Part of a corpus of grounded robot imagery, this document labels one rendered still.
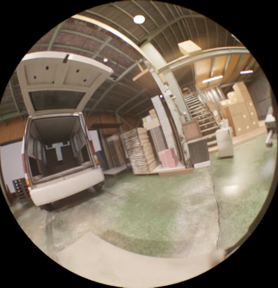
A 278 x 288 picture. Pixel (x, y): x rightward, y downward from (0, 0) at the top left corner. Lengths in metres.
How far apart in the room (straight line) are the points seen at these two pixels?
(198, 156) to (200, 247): 1.38
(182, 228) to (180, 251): 0.21
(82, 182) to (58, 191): 0.44
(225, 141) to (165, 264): 1.76
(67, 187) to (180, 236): 1.43
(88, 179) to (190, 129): 1.91
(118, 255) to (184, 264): 0.32
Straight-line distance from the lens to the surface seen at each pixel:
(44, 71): 1.28
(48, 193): 1.51
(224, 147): 1.83
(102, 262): 0.62
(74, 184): 1.45
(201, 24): 8.21
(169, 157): 1.72
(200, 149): 1.62
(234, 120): 3.39
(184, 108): 2.47
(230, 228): 0.83
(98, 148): 5.92
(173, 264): 0.51
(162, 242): 0.77
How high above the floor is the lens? 0.71
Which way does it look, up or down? 2 degrees up
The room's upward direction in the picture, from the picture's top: 17 degrees counter-clockwise
